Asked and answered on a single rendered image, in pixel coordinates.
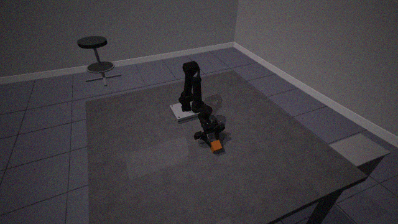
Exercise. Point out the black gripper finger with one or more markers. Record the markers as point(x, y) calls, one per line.
point(217, 135)
point(204, 137)

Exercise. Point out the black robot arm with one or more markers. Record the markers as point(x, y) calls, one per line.
point(198, 106)

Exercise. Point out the orange block with dark square mark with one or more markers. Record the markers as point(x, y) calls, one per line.
point(215, 146)

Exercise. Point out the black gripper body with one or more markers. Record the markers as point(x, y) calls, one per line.
point(199, 134)

